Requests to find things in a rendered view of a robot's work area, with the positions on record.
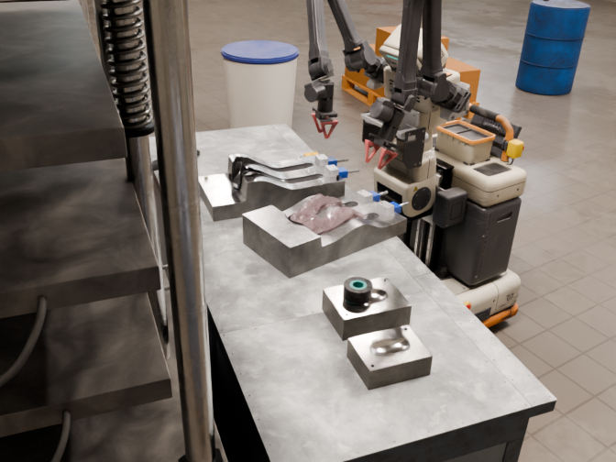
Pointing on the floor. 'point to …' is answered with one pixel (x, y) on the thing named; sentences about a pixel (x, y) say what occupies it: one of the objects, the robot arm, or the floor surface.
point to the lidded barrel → (259, 82)
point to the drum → (552, 46)
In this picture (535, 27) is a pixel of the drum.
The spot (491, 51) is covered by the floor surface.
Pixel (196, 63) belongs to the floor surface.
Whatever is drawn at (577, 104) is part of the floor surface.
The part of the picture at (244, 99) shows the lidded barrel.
